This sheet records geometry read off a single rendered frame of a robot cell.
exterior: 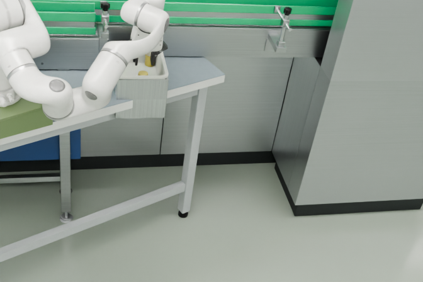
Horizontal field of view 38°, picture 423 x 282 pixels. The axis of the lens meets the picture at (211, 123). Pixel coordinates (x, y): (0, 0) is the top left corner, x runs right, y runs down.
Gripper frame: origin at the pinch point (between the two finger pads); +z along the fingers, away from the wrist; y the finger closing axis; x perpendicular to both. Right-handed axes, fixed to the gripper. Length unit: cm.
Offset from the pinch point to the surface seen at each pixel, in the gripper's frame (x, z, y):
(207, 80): -1.9, 13.3, -24.6
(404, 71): 1, 7, -101
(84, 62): -9.4, 11.2, 18.9
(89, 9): -22.4, -1.6, 16.7
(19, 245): 34, 60, 43
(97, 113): 14.5, 10.3, 15.9
